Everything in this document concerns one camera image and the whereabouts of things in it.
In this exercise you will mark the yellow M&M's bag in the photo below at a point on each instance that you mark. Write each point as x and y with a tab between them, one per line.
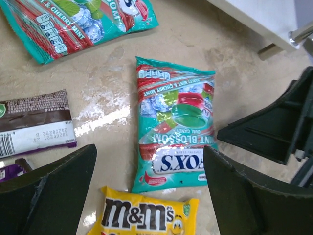
135	214

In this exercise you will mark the purple M&M's bag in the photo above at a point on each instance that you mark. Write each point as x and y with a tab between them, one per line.
18	168

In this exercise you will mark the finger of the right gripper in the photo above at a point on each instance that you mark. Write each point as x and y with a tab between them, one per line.
278	130

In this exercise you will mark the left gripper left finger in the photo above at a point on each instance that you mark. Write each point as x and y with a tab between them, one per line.
48	200

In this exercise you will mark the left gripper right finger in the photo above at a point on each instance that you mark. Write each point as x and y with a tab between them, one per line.
248	202

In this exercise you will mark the Fox's mint blossom candy bag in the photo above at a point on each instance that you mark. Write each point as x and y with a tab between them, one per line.
175	123

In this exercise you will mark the brown chocolate bar wrapper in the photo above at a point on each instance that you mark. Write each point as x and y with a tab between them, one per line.
35	123

